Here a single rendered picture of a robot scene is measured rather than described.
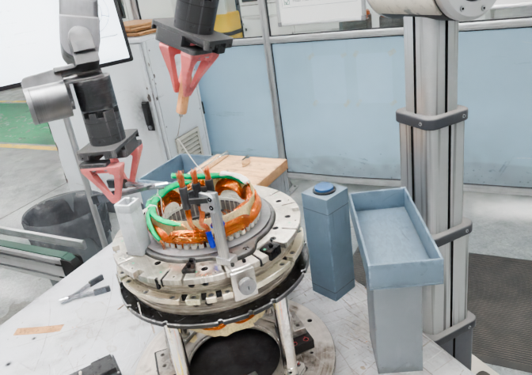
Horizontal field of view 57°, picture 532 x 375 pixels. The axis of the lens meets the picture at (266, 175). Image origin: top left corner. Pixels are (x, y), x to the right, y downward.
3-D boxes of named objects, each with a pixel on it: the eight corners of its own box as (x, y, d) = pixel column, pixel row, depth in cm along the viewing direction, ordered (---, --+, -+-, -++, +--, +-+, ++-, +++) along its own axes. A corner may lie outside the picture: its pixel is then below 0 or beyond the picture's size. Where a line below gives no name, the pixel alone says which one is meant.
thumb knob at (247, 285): (239, 294, 70) (236, 279, 69) (255, 288, 71) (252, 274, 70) (241, 298, 69) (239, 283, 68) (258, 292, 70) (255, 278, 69)
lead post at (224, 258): (230, 267, 71) (216, 195, 66) (216, 263, 72) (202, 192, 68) (237, 261, 72) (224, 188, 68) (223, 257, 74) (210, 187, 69)
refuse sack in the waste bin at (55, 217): (26, 285, 242) (1, 222, 228) (84, 244, 273) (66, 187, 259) (82, 298, 224) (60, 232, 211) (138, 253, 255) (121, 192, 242)
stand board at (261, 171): (172, 195, 111) (169, 185, 110) (218, 162, 126) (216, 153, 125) (248, 204, 101) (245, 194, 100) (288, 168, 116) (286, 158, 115)
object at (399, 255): (442, 403, 82) (443, 259, 71) (377, 408, 83) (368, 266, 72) (408, 308, 105) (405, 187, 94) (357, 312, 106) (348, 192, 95)
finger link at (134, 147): (100, 201, 83) (84, 149, 79) (117, 183, 90) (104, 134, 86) (138, 198, 82) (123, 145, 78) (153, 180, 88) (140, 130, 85)
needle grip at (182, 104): (175, 113, 75) (180, 75, 73) (176, 109, 77) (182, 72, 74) (185, 115, 76) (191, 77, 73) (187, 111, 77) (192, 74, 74)
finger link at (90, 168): (91, 210, 80) (74, 157, 76) (109, 191, 87) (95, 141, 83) (130, 208, 79) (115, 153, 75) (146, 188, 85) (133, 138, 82)
